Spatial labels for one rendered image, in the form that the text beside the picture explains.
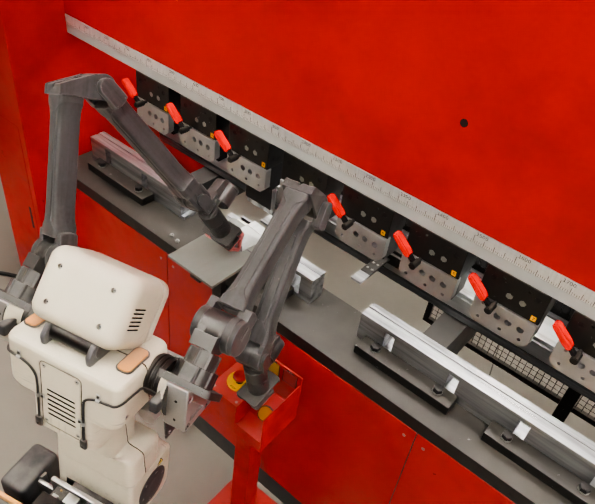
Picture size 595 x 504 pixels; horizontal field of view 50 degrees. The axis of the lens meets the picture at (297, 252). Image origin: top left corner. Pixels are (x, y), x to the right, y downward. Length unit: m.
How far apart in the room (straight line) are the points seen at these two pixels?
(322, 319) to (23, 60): 1.25
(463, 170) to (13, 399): 2.07
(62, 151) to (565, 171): 1.02
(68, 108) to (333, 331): 0.93
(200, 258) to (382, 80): 0.75
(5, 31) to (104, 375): 1.27
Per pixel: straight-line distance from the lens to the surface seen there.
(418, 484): 1.88
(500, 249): 1.43
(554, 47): 1.24
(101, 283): 1.23
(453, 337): 1.93
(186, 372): 1.27
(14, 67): 2.27
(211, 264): 1.82
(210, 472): 2.56
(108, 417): 1.30
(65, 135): 1.46
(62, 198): 1.47
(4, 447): 2.73
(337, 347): 1.81
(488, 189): 1.38
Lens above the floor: 2.21
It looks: 40 degrees down
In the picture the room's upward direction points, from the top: 8 degrees clockwise
